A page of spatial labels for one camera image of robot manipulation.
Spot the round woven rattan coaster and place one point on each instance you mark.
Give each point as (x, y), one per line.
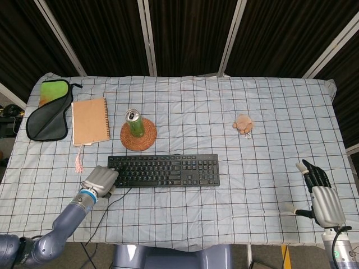
(138, 135)

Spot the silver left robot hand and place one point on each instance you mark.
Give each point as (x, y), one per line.
(101, 179)

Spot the black folding screen partition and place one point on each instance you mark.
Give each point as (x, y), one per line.
(179, 36)

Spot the brown kraft spiral notebook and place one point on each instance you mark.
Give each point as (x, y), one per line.
(90, 121)

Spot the green drink can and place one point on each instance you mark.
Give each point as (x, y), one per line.
(135, 123)

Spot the pink bookmark tassel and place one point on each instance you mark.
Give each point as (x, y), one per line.
(79, 162)

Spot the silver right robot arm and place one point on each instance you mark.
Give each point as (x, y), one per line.
(338, 246)

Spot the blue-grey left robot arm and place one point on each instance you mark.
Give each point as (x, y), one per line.
(47, 232)

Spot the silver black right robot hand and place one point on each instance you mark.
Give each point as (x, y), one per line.
(325, 199)

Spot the grey green zip pouch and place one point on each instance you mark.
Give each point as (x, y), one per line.
(50, 112)

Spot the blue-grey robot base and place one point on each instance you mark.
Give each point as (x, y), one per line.
(171, 256)

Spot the blue checked tablecloth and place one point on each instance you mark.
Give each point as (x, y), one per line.
(196, 112)

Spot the black computer keyboard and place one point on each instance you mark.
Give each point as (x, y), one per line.
(164, 170)

